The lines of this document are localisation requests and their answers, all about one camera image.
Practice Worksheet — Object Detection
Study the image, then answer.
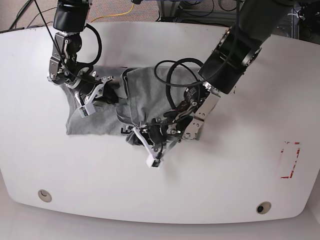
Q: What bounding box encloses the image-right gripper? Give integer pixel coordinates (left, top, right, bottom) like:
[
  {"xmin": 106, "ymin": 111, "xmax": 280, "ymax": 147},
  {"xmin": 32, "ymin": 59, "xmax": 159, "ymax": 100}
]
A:
[{"xmin": 133, "ymin": 117, "xmax": 182, "ymax": 160}]

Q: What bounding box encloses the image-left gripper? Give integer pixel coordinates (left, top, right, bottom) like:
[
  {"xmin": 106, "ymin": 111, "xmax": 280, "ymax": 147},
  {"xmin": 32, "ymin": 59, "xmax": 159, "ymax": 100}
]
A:
[{"xmin": 73, "ymin": 76, "xmax": 118, "ymax": 108}]

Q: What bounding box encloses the grey t-shirt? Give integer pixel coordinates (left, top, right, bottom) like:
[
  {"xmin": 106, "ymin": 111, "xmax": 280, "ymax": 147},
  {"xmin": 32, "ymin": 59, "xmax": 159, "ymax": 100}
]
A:
[{"xmin": 62, "ymin": 64, "xmax": 208, "ymax": 148}]

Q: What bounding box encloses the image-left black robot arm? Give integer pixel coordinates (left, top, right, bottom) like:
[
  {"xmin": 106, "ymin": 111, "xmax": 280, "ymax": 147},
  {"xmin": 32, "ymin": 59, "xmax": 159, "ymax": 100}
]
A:
[{"xmin": 48, "ymin": 0, "xmax": 119, "ymax": 108}]

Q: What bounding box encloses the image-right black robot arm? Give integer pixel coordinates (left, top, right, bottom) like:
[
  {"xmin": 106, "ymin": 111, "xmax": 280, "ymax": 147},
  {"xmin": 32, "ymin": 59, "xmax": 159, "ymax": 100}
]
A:
[{"xmin": 127, "ymin": 0, "xmax": 297, "ymax": 163}]

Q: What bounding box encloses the left table grommet hole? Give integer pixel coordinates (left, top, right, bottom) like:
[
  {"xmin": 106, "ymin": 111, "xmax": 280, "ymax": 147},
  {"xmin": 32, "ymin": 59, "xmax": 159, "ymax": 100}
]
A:
[{"xmin": 38, "ymin": 189, "xmax": 52, "ymax": 203}]

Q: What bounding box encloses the table grommet hole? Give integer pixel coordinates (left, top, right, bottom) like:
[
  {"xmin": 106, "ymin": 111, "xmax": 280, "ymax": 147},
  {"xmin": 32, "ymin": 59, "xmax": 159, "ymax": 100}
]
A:
[
  {"xmin": 256, "ymin": 201, "xmax": 272, "ymax": 215},
  {"xmin": 38, "ymin": 189, "xmax": 52, "ymax": 203}
]

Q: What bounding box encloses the right table grommet hole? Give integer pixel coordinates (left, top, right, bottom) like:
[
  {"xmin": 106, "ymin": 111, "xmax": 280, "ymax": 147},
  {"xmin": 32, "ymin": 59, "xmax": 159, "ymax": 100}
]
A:
[{"xmin": 256, "ymin": 201, "xmax": 272, "ymax": 215}]

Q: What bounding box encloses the red tape rectangle marking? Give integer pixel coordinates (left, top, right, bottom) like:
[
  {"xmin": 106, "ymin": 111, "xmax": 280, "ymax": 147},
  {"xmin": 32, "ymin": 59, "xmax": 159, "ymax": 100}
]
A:
[{"xmin": 277, "ymin": 141, "xmax": 301, "ymax": 179}]

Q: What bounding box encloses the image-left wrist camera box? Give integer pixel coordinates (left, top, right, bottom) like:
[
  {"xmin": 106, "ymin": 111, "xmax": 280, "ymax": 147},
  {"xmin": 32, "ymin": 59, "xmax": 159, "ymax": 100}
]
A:
[{"xmin": 78, "ymin": 103, "xmax": 96, "ymax": 118}]

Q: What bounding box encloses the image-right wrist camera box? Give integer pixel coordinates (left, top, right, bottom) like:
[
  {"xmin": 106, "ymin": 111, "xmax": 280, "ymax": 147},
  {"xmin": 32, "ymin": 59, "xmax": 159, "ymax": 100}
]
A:
[{"xmin": 146, "ymin": 154, "xmax": 164, "ymax": 168}]

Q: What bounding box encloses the yellow cable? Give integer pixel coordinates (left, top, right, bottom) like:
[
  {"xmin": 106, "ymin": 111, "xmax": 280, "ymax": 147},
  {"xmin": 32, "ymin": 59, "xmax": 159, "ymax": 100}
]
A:
[{"xmin": 90, "ymin": 5, "xmax": 135, "ymax": 23}]

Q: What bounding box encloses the black floor cable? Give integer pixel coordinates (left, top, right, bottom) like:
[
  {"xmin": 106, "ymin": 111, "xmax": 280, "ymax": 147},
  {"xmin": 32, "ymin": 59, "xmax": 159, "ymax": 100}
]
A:
[{"xmin": 8, "ymin": 0, "xmax": 56, "ymax": 30}]

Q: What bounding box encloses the aluminium frame stand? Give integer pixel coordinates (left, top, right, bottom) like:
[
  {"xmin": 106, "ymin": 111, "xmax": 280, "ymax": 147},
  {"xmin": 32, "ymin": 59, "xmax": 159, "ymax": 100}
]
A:
[{"xmin": 157, "ymin": 0, "xmax": 300, "ymax": 40}]

